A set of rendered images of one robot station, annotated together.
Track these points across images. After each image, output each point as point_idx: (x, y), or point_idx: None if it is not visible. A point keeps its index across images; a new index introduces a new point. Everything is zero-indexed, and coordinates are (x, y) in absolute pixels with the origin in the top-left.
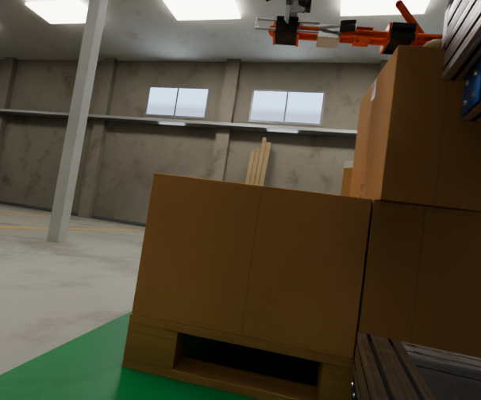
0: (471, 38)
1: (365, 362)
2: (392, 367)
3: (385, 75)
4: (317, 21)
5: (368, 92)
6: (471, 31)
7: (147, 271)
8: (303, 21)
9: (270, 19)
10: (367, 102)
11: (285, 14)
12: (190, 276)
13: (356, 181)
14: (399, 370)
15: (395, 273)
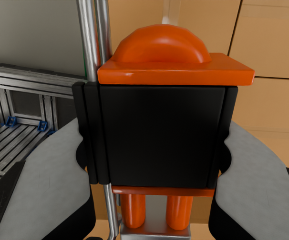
0: None
1: (71, 83)
2: (71, 91)
3: (104, 202)
4: (109, 230)
5: (192, 216)
6: None
7: None
8: (104, 192)
9: (82, 38)
10: (192, 202)
11: (61, 128)
12: None
13: None
14: (71, 93)
15: None
